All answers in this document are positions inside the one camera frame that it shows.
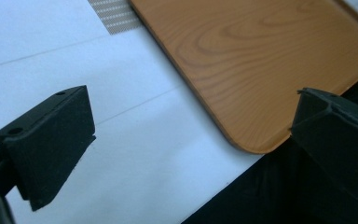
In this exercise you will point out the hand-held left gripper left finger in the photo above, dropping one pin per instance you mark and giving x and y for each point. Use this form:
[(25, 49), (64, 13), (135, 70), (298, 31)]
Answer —
[(48, 140)]

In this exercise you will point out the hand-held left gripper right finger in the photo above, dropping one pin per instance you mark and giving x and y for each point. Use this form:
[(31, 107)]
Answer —
[(335, 146)]

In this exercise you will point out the wooden board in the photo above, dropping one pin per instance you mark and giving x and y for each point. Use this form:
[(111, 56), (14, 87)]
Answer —
[(261, 71)]

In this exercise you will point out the grey striped cloth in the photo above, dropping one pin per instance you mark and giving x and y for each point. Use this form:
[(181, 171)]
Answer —
[(115, 14)]

